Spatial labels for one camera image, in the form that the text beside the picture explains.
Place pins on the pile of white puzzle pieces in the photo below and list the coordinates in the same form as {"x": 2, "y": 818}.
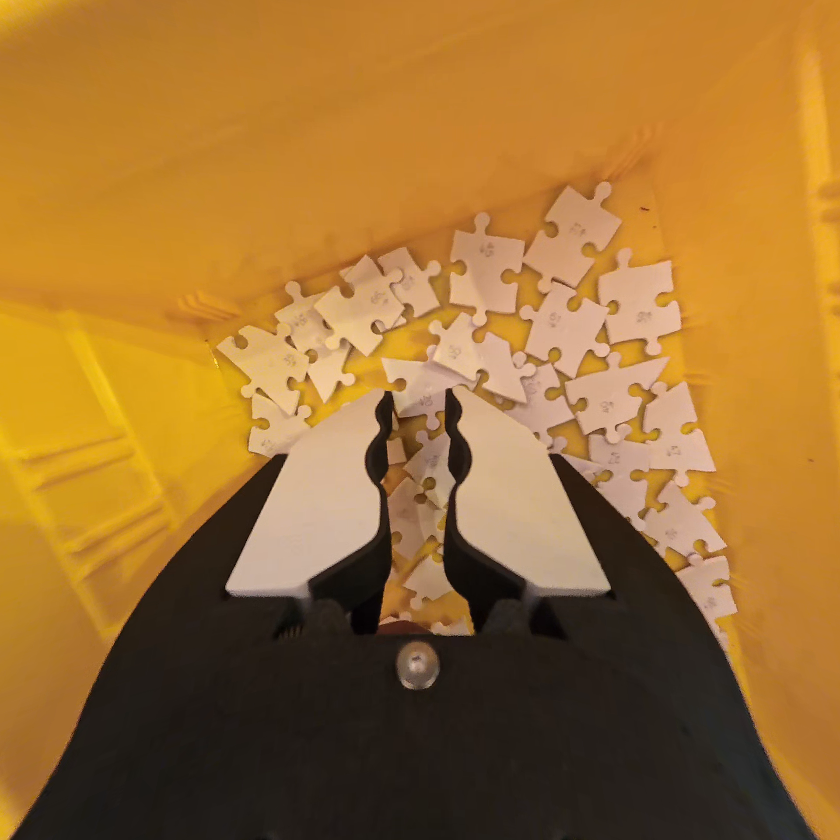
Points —
{"x": 564, "y": 328}

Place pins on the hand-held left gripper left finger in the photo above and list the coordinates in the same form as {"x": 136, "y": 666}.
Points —
{"x": 315, "y": 512}

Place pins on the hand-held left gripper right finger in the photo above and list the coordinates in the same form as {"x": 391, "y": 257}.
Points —
{"x": 525, "y": 518}

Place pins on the yellow plastic bin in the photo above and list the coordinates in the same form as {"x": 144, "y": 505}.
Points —
{"x": 328, "y": 131}

